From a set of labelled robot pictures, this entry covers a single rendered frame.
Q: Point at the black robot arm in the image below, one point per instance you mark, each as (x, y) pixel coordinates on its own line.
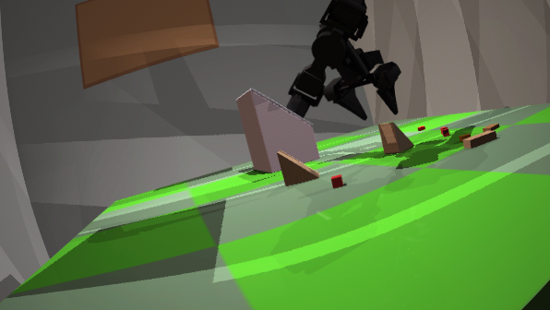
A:
(329, 49)

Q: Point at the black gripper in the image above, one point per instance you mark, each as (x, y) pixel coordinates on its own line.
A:
(353, 73)

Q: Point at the small orange block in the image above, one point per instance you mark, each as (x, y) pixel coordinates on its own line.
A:
(464, 137)

